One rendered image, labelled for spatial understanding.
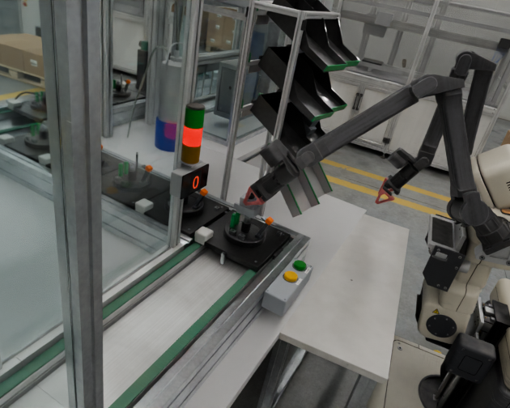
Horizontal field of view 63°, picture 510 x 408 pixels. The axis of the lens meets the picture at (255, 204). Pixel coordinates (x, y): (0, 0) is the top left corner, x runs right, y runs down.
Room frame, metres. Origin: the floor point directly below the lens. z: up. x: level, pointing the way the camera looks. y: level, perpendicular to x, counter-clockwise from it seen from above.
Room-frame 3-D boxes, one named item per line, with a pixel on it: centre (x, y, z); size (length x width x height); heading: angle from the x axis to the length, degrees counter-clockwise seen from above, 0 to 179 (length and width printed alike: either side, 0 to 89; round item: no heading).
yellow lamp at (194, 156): (1.04, 0.20, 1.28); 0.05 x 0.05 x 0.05
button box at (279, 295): (1.00, -0.15, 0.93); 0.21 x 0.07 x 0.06; 156
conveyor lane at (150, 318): (0.90, 0.16, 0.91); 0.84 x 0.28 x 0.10; 156
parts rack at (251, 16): (1.55, -0.02, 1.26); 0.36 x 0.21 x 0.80; 156
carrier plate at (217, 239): (1.17, 0.01, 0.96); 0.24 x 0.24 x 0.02; 66
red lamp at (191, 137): (1.04, 0.20, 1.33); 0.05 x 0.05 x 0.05
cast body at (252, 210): (1.17, 0.03, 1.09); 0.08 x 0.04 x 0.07; 67
